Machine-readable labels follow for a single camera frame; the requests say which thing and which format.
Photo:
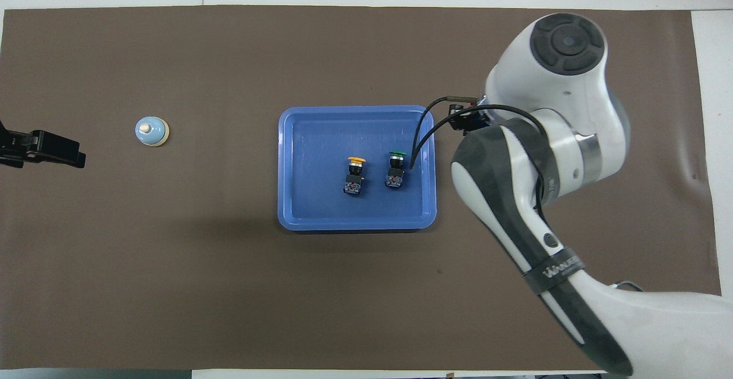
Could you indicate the light blue desk bell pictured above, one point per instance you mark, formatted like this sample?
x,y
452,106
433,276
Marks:
x,y
151,131

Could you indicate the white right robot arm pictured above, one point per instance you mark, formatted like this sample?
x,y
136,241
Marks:
x,y
572,93

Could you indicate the yellow push button switch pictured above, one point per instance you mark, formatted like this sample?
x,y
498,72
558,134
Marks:
x,y
354,184

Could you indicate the blue plastic tray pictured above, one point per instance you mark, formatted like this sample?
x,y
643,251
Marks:
x,y
315,167

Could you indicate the brown table mat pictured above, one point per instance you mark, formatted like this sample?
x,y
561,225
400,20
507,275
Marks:
x,y
172,281

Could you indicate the green push button switch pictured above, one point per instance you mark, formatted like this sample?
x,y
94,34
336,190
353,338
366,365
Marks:
x,y
395,178

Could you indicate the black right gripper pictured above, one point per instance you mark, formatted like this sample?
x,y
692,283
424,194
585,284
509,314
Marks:
x,y
478,107

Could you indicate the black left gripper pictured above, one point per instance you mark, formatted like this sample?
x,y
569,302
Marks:
x,y
16,150

